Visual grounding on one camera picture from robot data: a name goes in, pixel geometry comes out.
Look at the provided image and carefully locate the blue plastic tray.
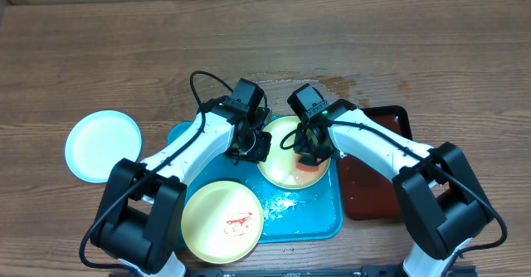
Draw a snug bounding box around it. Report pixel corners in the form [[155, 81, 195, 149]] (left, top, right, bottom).
[[166, 115, 344, 249]]

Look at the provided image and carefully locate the yellow plate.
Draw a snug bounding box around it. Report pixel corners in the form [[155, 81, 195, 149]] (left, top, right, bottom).
[[258, 116, 330, 189], [181, 181, 264, 265]]

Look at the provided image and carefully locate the red and black sponge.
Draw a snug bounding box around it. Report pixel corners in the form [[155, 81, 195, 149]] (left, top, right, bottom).
[[295, 158, 319, 173]]

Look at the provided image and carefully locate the light blue plate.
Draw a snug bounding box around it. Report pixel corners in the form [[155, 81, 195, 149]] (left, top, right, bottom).
[[65, 110, 142, 183]]

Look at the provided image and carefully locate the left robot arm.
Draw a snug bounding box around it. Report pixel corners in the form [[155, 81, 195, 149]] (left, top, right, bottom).
[[79, 79, 271, 276]]

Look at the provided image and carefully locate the dark red tray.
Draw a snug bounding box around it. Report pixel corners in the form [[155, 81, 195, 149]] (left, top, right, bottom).
[[338, 105, 412, 221]]

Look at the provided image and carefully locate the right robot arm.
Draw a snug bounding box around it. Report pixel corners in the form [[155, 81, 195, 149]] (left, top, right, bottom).
[[287, 84, 494, 276]]

